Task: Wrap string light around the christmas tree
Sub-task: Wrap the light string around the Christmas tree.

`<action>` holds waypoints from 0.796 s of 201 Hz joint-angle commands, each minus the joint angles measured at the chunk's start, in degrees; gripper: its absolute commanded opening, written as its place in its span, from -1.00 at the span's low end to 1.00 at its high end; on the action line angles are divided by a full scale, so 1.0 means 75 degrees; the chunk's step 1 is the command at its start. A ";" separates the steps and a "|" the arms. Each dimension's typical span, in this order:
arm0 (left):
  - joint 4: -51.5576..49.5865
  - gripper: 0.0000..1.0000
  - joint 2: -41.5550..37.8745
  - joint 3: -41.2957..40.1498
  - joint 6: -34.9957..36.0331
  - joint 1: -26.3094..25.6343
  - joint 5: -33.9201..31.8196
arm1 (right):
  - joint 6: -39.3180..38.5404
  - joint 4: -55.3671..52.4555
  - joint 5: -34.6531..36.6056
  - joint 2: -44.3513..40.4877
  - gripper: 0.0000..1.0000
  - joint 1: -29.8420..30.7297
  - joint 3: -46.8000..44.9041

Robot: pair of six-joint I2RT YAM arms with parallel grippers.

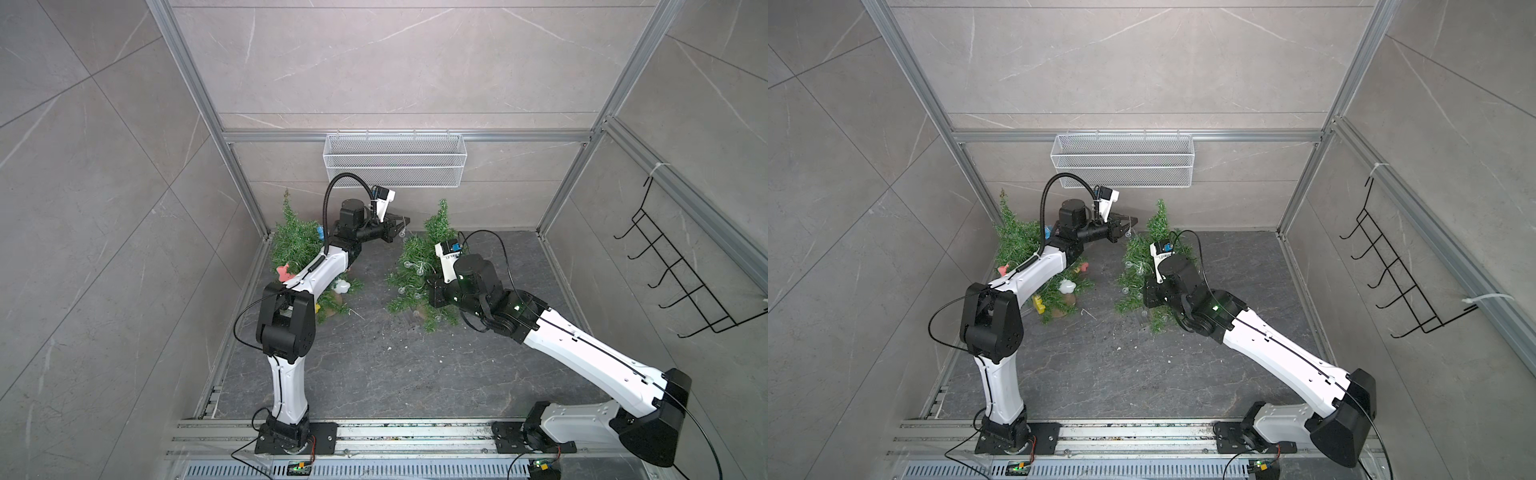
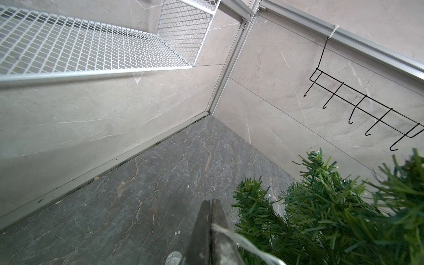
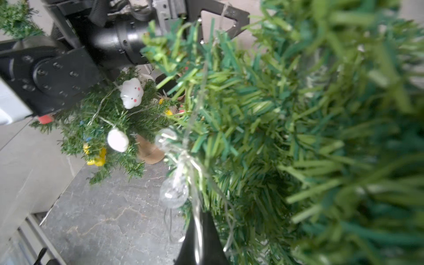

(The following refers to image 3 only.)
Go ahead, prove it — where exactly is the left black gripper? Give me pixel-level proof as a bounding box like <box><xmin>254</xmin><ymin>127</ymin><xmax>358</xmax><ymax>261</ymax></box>
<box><xmin>71</xmin><ymin>1</ymin><xmax>250</xmax><ymax>70</ymax></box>

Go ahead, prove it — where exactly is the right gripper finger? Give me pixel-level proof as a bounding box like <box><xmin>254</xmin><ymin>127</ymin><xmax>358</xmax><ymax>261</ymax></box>
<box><xmin>174</xmin><ymin>212</ymin><xmax>229</xmax><ymax>265</ymax></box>

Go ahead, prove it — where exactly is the clear bulb string light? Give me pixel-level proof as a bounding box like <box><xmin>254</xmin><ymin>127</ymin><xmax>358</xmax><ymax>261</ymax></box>
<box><xmin>143</xmin><ymin>12</ymin><xmax>245</xmax><ymax>259</ymax></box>

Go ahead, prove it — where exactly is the green christmas tree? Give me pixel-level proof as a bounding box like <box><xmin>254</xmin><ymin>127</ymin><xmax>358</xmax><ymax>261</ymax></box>
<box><xmin>31</xmin><ymin>67</ymin><xmax>171</xmax><ymax>184</ymax></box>
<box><xmin>140</xmin><ymin>0</ymin><xmax>424</xmax><ymax>265</ymax></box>

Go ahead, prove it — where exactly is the pink star light plain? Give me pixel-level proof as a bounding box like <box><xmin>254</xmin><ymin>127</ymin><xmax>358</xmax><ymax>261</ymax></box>
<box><xmin>38</xmin><ymin>114</ymin><xmax>54</xmax><ymax>125</ymax></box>

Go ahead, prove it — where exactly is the yellow star light with face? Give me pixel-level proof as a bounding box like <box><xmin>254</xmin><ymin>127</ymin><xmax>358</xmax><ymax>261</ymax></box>
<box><xmin>83</xmin><ymin>143</ymin><xmax>107</xmax><ymax>167</ymax></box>

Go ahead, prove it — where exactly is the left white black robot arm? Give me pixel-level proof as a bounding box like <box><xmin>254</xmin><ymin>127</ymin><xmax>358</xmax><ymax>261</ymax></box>
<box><xmin>1</xmin><ymin>1</ymin><xmax>250</xmax><ymax>124</ymax></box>

